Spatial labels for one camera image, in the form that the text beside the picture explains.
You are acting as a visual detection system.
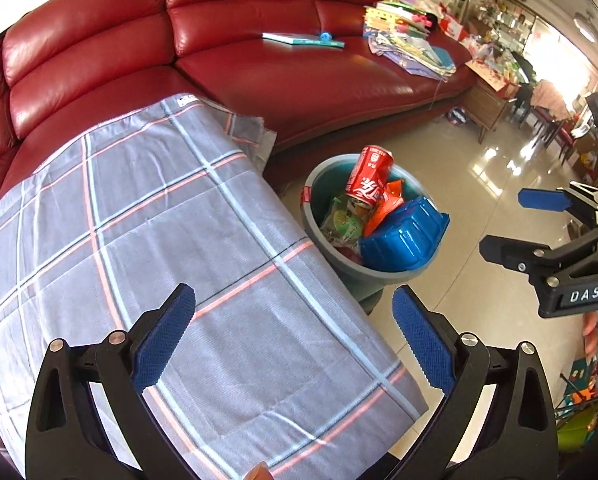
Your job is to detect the red drink can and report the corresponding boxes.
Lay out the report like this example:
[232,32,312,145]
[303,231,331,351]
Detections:
[345,145,396,209]

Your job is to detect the pink cloth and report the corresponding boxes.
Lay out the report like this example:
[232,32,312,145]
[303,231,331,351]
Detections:
[534,80,572,118]

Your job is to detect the wooden side table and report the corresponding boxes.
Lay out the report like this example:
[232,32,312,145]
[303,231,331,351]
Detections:
[461,77,517,145]

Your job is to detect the orange snack wrapper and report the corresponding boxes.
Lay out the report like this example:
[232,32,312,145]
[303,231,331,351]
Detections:
[363,180,405,238]

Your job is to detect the person's left hand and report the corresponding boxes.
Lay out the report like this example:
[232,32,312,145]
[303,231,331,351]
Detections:
[243,461,276,480]

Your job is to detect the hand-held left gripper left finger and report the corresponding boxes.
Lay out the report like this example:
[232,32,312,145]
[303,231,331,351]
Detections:
[24,282,200,480]

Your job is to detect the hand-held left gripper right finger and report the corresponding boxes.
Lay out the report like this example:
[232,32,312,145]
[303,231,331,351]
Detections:
[391,284,560,480]

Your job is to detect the grey plaid cloth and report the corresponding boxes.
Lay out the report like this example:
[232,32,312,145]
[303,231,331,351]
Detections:
[0,92,430,480]

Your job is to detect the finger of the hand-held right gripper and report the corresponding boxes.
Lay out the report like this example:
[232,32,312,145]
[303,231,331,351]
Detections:
[479,227,598,273]
[519,181,598,228]

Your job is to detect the yellow-green plastic object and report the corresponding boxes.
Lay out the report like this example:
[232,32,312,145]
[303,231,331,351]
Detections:
[556,400,598,461]

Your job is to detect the ceiling lamp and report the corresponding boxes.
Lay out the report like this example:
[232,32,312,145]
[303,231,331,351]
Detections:
[574,10,598,43]

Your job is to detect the red leather sofa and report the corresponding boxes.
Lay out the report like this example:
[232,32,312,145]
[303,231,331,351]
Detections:
[0,0,474,281]

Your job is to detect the green and white wrapper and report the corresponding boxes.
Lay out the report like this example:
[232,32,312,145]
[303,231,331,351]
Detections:
[320,197,365,246]

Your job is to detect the blue plastic tray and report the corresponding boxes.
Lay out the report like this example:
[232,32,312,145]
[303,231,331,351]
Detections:
[360,196,450,272]

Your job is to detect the thin teal book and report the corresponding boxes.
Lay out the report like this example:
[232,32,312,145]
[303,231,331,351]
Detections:
[262,31,346,51]

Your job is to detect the grey and teal bin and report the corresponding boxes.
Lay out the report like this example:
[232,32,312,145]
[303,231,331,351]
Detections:
[299,155,447,316]

